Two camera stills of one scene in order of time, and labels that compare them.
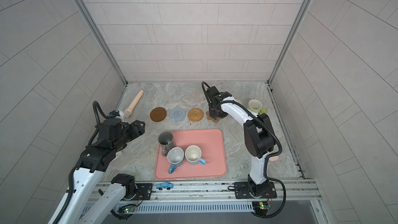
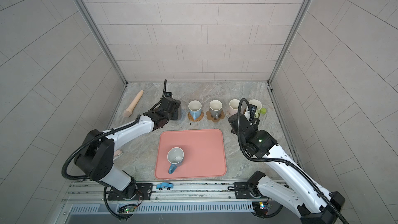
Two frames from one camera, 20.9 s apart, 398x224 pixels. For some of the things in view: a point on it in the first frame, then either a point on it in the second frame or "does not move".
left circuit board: (129, 210) does not move
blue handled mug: (175, 156) does not move
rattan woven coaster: (195, 114) does not move
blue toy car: (164, 185) does not move
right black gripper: (213, 114) to (233, 130)
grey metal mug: (166, 140) to (176, 114)
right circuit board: (260, 207) does not move
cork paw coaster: (209, 117) does not move
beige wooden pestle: (127, 112) does not move
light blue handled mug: (193, 154) to (195, 107)
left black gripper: (132, 127) to (174, 108)
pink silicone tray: (211, 143) does not move
